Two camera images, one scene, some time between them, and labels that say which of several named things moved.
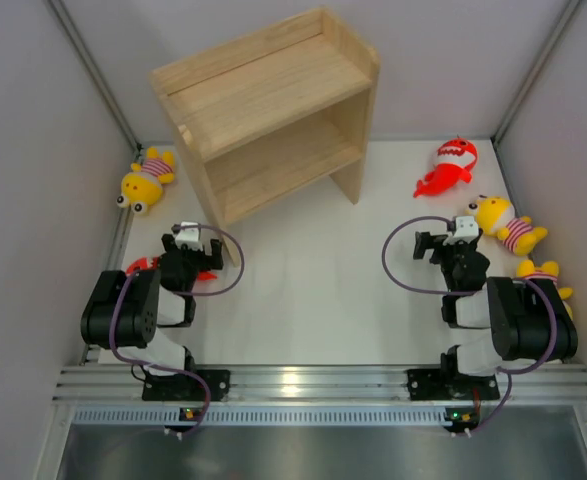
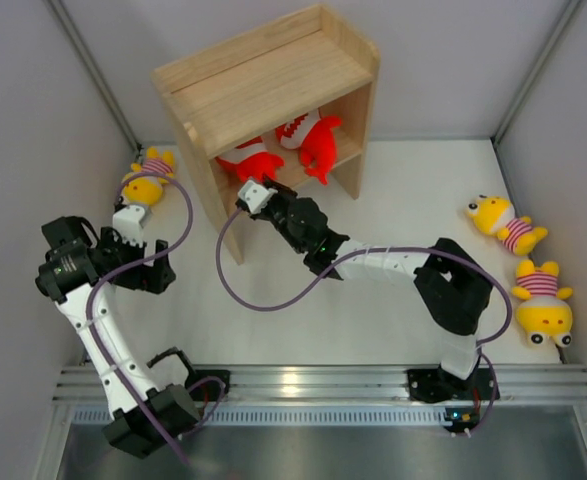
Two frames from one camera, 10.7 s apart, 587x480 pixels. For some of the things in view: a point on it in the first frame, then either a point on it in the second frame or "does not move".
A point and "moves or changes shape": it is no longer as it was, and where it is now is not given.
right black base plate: [438, 385] does not move
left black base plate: [185, 387] does not move
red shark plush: [455, 158] -> [315, 137]
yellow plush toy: [143, 186] does not move
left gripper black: [209, 261] -> [153, 278]
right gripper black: [427, 241] -> [284, 192]
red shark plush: [155, 261] moves or changes shape
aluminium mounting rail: [125, 384] does not move
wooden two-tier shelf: [266, 112] does not move
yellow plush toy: [496, 217] does not move
